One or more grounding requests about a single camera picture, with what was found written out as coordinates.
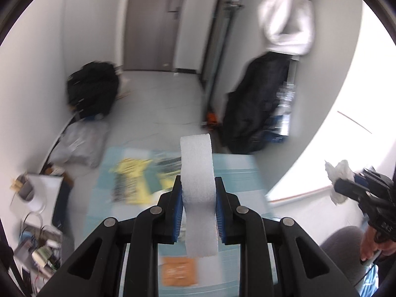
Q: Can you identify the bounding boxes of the tangled cables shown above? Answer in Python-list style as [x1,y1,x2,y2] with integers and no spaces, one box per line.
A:
[13,211,63,282]

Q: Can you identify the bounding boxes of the yellow snack bag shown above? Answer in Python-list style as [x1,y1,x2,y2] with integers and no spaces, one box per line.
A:
[110,158,152,205]
[153,151,181,192]

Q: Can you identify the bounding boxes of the black framed glass door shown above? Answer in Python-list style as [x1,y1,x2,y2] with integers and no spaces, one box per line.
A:
[200,0,243,103]

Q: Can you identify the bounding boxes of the white side cabinet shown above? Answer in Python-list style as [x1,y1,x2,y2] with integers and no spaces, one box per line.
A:
[16,174,73,233]

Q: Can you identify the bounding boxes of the orange sachet small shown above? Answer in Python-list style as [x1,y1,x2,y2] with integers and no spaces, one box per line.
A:
[161,257,198,287]

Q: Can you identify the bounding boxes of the black hanging backpack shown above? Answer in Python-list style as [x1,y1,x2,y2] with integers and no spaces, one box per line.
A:
[222,52,291,154]

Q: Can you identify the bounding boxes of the white hanging bag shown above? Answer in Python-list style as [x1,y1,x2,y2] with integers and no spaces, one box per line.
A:
[257,0,316,56]

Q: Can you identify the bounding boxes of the person right hand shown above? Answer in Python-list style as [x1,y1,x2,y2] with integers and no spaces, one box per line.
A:
[360,225,395,261]

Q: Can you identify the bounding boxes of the orange object on floor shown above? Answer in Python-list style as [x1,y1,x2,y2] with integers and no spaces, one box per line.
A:
[204,111,218,130]

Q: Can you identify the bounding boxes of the white foam strip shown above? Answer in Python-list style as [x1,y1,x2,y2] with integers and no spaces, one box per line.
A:
[180,133,218,258]

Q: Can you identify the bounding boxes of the grey entrance door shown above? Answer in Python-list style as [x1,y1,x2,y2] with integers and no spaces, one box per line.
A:
[124,0,184,72]

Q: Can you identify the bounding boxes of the white tissue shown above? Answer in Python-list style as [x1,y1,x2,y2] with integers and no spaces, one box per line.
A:
[325,160,354,205]

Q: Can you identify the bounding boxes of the grey plastic parcel bag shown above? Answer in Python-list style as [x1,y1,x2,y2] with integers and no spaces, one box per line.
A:
[49,121,110,168]

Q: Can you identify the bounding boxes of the silver blue folded umbrella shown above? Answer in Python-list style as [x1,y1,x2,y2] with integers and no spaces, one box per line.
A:
[266,82,295,144]

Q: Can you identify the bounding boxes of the grey white chopstick holder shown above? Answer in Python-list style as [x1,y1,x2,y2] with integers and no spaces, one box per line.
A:
[11,173,46,213]

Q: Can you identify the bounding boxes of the black bag on floor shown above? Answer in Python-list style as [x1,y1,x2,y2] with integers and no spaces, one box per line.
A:
[66,61,120,120]

